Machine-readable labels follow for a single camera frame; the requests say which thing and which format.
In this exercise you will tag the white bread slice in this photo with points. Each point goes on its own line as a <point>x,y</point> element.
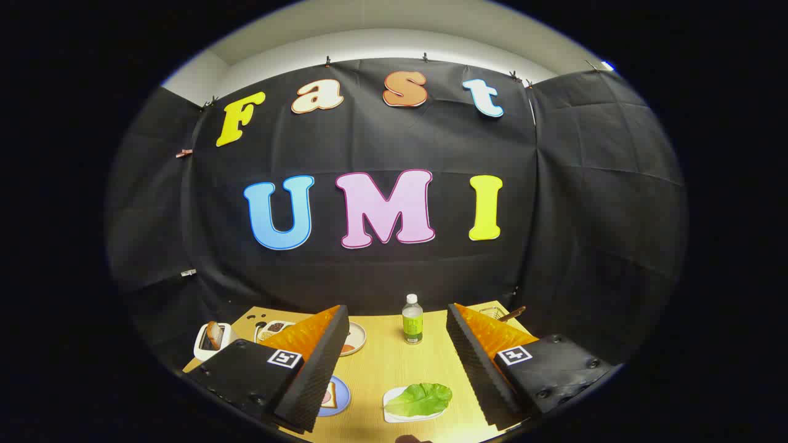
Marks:
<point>330,395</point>

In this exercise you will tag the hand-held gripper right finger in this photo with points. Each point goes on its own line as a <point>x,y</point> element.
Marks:
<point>480,369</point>

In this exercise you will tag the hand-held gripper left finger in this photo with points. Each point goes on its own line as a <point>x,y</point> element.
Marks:
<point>320,369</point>

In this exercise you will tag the small white plate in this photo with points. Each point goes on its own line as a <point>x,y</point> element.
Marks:
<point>394,415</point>

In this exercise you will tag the white round plate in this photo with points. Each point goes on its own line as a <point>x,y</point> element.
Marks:
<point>357,335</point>

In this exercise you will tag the green label plastic bottle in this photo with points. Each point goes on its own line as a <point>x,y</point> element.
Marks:
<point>412,326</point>

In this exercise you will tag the blue round plate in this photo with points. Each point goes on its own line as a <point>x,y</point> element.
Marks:
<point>342,397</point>

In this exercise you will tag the white divided spice tray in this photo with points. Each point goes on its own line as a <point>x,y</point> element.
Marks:
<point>274,327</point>

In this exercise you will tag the toasted bread slice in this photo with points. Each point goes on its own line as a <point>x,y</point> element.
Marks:
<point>215,335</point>

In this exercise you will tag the black backdrop cloth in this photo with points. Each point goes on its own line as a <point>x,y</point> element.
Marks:
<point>431,141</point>

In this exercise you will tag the white toaster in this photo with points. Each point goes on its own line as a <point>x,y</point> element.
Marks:
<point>202,351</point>

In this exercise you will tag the green lettuce leaf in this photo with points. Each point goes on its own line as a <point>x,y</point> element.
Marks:
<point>422,399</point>

